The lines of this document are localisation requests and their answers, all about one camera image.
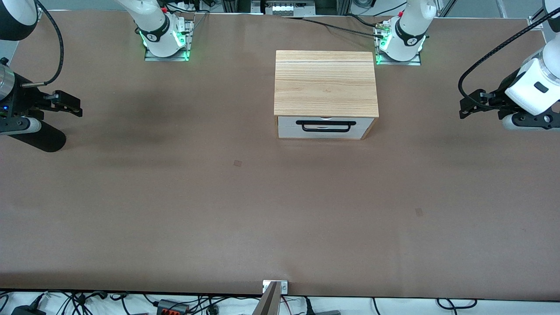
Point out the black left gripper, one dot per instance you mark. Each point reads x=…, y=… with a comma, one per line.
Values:
x=503, y=87

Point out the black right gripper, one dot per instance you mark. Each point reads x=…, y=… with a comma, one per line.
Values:
x=18, y=101

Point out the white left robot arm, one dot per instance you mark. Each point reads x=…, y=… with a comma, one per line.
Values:
x=413, y=26

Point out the light wooden drawer cabinet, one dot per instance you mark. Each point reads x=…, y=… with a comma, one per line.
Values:
x=326, y=83

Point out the black ribbed vase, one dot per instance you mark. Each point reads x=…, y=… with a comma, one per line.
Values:
x=43, y=140

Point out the black power adapter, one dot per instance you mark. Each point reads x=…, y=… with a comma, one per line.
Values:
x=26, y=311

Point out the white power strip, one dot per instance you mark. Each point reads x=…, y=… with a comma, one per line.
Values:
x=286, y=8

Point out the black and red power strip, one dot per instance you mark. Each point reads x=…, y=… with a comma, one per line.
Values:
x=173, y=308

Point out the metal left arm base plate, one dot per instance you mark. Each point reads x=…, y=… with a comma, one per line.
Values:
x=411, y=63

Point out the metal table corner bracket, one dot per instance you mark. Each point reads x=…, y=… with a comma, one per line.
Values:
x=534, y=22

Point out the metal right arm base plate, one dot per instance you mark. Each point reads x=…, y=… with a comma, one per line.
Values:
x=166, y=58

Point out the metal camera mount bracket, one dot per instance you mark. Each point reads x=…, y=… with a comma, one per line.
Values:
x=274, y=302

